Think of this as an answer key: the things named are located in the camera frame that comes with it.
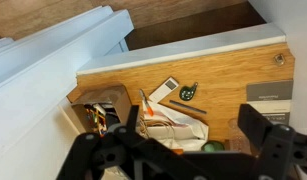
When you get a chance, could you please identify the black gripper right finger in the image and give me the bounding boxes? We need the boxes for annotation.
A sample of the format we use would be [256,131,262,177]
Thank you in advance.
[237,103,275,152]

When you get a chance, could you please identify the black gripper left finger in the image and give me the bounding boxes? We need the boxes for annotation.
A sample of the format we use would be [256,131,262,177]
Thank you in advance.
[126,104,141,134]

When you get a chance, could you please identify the orange handled tool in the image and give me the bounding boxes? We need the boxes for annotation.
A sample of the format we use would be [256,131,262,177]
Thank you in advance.
[138,88,155,117]

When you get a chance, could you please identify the brown cardboard box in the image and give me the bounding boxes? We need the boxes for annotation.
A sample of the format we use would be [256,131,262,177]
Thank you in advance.
[70,84,133,135]

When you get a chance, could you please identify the grey booklet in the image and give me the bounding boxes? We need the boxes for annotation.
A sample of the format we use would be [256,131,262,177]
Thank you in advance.
[246,79,294,103]

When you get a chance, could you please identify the white remote control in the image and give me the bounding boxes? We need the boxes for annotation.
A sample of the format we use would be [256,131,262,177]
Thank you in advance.
[148,76,180,104]

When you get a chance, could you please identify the crumpled white papers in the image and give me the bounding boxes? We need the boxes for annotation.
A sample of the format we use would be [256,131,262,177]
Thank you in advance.
[139,101,210,152]

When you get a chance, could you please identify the thin dark stick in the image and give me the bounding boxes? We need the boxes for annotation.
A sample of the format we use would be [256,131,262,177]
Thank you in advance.
[168,99,208,115]

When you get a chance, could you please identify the green key fob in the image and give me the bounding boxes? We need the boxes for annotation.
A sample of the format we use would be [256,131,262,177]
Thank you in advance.
[178,81,199,102]

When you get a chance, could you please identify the small metal fitting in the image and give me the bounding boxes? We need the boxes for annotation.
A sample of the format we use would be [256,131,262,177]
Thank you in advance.
[273,53,286,66]

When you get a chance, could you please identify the tangled white cables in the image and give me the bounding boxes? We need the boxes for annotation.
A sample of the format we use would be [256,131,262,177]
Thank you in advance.
[139,116,176,141]

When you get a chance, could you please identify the white door frame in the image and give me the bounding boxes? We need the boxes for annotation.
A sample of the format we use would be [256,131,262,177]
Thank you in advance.
[0,5,135,180]

